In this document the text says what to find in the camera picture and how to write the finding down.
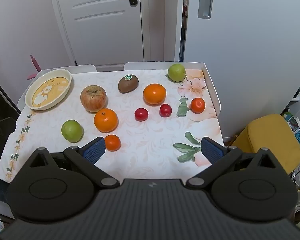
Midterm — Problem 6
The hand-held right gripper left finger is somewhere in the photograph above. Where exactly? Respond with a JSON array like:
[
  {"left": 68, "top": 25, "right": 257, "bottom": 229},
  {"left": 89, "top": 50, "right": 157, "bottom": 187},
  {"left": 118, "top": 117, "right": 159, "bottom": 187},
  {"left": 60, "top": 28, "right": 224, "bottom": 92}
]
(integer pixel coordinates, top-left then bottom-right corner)
[{"left": 27, "top": 136, "right": 120, "bottom": 189}]

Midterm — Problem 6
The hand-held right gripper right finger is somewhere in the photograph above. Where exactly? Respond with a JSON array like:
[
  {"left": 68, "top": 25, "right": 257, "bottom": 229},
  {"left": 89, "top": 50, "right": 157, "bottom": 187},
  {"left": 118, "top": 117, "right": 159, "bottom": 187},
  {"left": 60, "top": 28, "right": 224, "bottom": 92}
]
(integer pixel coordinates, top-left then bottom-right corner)
[{"left": 185, "top": 137, "right": 278, "bottom": 189}]

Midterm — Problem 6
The small tangerine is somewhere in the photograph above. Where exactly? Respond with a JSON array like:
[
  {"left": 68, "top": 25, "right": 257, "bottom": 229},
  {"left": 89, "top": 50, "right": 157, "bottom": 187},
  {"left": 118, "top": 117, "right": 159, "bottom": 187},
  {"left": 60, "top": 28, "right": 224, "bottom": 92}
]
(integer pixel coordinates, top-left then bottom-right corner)
[
  {"left": 104, "top": 134, "right": 121, "bottom": 152},
  {"left": 190, "top": 97, "right": 206, "bottom": 114}
]

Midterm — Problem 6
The green apple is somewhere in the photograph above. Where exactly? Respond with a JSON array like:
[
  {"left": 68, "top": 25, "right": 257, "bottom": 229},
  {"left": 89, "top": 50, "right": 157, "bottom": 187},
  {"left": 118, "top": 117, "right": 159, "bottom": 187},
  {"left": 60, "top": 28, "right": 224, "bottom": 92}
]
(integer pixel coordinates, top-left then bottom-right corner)
[
  {"left": 168, "top": 63, "right": 186, "bottom": 82},
  {"left": 61, "top": 120, "right": 84, "bottom": 143}
]

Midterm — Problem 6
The large orange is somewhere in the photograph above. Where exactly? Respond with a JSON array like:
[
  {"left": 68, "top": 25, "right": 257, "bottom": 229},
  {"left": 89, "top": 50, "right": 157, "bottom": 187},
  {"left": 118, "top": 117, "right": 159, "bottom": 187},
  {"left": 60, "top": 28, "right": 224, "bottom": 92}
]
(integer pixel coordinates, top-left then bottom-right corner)
[
  {"left": 94, "top": 108, "right": 118, "bottom": 133},
  {"left": 143, "top": 83, "right": 167, "bottom": 105}
]

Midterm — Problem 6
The large red apple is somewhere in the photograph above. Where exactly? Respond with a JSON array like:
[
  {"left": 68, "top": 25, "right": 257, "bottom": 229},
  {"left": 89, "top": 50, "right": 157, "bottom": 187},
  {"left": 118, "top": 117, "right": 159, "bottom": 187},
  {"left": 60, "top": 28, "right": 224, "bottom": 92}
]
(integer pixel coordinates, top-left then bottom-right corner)
[{"left": 80, "top": 85, "right": 107, "bottom": 112}]

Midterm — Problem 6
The red cherry tomato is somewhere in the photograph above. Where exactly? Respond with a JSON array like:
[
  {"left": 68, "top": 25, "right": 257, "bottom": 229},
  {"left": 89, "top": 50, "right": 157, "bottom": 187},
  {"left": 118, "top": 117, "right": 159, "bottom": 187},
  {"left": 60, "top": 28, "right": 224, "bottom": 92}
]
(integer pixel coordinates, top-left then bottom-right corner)
[
  {"left": 159, "top": 103, "right": 172, "bottom": 117},
  {"left": 134, "top": 108, "right": 149, "bottom": 122}
]

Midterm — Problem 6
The cream oval cartoon print plate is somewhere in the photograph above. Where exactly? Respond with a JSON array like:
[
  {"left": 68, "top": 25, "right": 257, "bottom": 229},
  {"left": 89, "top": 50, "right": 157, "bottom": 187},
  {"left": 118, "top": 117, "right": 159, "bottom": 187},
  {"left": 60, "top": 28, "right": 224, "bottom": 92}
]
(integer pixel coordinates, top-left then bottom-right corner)
[{"left": 24, "top": 69, "right": 72, "bottom": 111}]

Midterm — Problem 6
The black furniture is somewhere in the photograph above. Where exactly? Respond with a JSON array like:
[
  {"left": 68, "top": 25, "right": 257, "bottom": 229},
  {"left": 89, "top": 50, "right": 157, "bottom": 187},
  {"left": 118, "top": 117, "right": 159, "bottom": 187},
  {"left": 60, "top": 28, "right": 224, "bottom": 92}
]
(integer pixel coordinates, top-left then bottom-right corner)
[{"left": 0, "top": 71, "right": 22, "bottom": 119}]

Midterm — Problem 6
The floral tablecloth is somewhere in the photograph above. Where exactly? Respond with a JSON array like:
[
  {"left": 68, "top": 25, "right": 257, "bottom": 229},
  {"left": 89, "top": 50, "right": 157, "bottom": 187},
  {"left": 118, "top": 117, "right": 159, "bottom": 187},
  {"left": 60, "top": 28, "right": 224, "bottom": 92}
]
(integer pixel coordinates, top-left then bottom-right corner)
[{"left": 0, "top": 69, "right": 224, "bottom": 183}]

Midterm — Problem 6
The yellow chair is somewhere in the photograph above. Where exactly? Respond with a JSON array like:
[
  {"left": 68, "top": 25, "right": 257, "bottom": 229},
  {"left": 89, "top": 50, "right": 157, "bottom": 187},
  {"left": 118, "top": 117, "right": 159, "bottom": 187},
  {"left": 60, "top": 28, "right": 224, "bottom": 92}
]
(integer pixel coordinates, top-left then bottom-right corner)
[{"left": 231, "top": 114, "right": 300, "bottom": 174}]

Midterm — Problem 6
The brown kiwi with green sticker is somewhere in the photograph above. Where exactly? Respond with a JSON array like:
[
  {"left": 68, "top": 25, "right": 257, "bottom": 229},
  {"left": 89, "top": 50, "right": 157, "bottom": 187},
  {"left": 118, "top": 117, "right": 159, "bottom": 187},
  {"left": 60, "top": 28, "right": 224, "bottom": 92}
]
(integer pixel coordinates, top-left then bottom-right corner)
[{"left": 118, "top": 74, "right": 139, "bottom": 94}]

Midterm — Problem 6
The colourful printed box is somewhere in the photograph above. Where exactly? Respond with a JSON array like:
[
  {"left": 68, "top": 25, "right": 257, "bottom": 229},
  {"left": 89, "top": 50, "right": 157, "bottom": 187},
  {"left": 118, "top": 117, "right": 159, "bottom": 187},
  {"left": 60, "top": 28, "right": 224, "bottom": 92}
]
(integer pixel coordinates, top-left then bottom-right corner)
[{"left": 286, "top": 112, "right": 300, "bottom": 144}]

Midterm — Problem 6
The white panel door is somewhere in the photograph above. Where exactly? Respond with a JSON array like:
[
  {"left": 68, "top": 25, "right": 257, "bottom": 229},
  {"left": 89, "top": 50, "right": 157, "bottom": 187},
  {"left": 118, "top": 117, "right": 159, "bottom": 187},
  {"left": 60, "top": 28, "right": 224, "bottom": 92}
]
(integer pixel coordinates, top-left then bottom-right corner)
[{"left": 48, "top": 0, "right": 150, "bottom": 67}]

